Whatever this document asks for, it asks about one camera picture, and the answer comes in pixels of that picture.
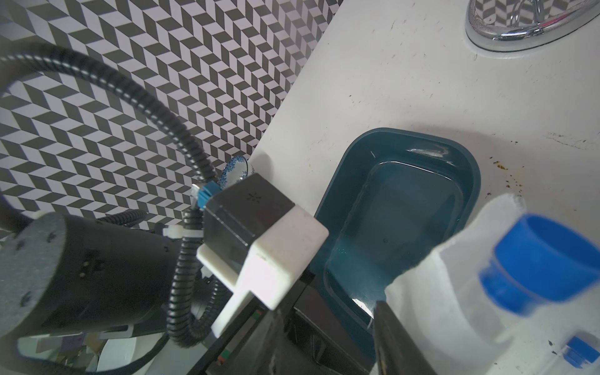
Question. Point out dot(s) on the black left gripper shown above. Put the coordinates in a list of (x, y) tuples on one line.
[(302, 337)]

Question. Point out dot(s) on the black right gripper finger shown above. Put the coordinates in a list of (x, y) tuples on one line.
[(396, 352)]

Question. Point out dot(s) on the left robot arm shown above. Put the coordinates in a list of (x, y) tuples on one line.
[(62, 274)]

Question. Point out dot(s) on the blue capped test tube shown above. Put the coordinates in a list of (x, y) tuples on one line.
[(579, 355), (536, 264)]

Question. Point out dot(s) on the teal plastic water tub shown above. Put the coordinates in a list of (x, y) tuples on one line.
[(394, 196)]

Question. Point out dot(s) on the blue patterned plate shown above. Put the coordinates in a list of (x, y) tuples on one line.
[(236, 170)]

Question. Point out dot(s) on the chrome glass rack stand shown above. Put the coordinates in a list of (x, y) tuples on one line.
[(514, 26)]

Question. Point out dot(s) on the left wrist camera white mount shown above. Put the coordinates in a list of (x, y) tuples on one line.
[(257, 243)]

